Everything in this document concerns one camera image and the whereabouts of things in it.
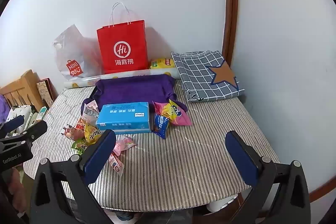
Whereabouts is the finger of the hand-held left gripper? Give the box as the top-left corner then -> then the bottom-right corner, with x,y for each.
0,115 -> 25,136
8,121 -> 48,146

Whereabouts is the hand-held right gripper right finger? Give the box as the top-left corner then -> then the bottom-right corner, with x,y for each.
225,130 -> 311,224

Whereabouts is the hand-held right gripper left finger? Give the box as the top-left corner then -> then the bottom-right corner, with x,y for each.
29,129 -> 117,224

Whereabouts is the green snack packet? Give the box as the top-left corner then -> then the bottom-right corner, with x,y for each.
72,139 -> 88,155

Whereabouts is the pink peach candy packet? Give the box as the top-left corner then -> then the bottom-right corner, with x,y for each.
112,135 -> 136,157

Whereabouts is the white red cartoon snack packet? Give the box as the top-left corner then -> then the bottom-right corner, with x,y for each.
61,124 -> 79,139

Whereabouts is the blue snack packet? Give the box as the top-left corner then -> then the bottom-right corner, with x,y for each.
152,113 -> 169,139

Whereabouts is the magenta snack packet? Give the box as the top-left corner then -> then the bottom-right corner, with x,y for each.
153,101 -> 193,126

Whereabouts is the person's left hand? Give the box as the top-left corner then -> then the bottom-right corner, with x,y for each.
7,168 -> 28,212

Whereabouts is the white dotted cloth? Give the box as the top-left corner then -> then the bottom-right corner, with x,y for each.
5,105 -> 36,133

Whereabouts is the white pink red-logo packet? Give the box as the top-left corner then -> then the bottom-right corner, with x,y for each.
107,154 -> 124,176

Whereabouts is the yellow orange snack packet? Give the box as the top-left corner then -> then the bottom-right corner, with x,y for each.
84,125 -> 102,146

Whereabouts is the wooden headboard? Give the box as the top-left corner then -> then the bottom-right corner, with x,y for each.
0,69 -> 46,112

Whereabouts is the patterned framed board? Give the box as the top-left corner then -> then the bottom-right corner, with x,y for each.
36,78 -> 59,109

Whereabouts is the pale pink silver packet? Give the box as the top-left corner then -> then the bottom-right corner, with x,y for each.
83,99 -> 101,125

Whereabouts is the blue tissue pack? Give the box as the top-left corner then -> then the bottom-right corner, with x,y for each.
96,101 -> 153,135

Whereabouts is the purple towel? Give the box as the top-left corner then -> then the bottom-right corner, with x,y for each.
81,74 -> 188,116

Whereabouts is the white plastic bag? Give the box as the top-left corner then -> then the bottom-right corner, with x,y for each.
52,24 -> 103,81

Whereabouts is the brown wooden baseboard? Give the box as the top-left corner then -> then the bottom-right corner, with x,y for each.
307,181 -> 336,205

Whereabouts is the grey checkered star cloth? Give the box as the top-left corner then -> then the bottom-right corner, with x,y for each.
171,50 -> 246,104

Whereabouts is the large yellow chip bag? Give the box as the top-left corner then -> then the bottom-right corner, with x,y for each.
150,57 -> 176,70

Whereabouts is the red paper bag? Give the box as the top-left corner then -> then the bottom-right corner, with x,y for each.
96,2 -> 150,74

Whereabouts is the brown wooden door frame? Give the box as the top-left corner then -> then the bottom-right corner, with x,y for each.
221,0 -> 240,65

